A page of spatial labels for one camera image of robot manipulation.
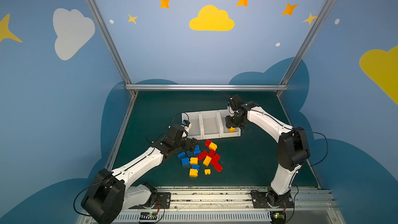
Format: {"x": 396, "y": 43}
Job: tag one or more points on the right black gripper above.
{"x": 233, "y": 121}

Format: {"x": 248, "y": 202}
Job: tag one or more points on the blue lego brick top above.
{"x": 197, "y": 150}

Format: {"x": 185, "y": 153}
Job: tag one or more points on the aluminium frame rail back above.
{"x": 160, "y": 87}

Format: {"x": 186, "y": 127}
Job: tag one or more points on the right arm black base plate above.
{"x": 262, "y": 199}

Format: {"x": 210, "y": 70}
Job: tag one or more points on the blue lego brick left large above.
{"x": 185, "y": 161}

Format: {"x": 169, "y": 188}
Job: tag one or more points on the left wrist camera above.
{"x": 187, "y": 125}

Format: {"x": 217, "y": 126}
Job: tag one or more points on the large yellow lego brick bottom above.
{"x": 193, "y": 173}

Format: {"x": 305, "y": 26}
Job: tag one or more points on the aluminium frame post right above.
{"x": 309, "y": 38}

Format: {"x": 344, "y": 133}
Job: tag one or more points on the middle white bin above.
{"x": 210, "y": 124}

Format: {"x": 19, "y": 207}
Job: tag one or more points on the aluminium frame post left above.
{"x": 92, "y": 4}

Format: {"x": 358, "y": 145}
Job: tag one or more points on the right controller board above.
{"x": 278, "y": 217}

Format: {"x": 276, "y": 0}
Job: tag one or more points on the small blue lego brick lower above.
{"x": 196, "y": 167}

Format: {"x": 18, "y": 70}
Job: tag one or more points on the aluminium frame post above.
{"x": 92, "y": 4}
{"x": 309, "y": 38}

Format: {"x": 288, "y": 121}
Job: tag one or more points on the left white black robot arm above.
{"x": 112, "y": 192}

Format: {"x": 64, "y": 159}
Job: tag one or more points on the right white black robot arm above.
{"x": 292, "y": 145}

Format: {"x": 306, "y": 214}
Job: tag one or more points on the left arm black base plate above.
{"x": 162, "y": 200}

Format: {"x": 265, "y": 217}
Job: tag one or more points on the controller board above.
{"x": 147, "y": 217}
{"x": 278, "y": 217}

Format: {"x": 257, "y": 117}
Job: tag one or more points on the long red lego brick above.
{"x": 201, "y": 156}

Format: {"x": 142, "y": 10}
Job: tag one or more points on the left controller board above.
{"x": 147, "y": 217}

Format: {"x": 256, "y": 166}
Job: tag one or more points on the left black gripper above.
{"x": 189, "y": 143}

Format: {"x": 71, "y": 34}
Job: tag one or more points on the left white bin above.
{"x": 194, "y": 119}

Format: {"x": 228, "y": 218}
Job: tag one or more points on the red lego brick top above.
{"x": 207, "y": 143}

